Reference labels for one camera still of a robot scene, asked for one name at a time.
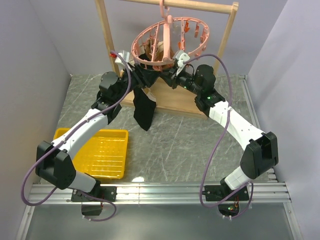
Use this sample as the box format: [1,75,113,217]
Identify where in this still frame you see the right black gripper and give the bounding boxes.
[159,66,202,96]

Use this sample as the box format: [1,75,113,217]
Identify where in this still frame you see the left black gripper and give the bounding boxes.
[114,62,162,103]

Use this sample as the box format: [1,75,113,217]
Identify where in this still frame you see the black underwear beige waistband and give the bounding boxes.
[133,88,157,131]

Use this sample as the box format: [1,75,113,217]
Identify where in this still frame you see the pink round clip hanger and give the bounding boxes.
[131,0,210,70]

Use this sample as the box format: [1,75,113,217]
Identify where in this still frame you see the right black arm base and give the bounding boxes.
[202,183,254,220]

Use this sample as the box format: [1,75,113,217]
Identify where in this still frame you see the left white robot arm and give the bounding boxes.
[35,64,160,201]

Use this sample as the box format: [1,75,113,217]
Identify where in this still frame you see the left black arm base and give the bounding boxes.
[71,185,117,222]

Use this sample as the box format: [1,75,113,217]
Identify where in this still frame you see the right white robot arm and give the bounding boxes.
[169,64,279,200]

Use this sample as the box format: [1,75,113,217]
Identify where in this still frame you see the brown underwear on hanger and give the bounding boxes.
[144,39,174,72]

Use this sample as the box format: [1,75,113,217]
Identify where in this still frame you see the wooden hanging rack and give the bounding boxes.
[94,0,240,120]

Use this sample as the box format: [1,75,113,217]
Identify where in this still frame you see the yellow plastic tray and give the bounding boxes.
[59,129,129,180]

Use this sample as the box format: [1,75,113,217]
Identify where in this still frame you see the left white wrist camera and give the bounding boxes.
[109,50,132,71]

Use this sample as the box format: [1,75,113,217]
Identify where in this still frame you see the aluminium mounting rail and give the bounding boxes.
[16,182,303,240]

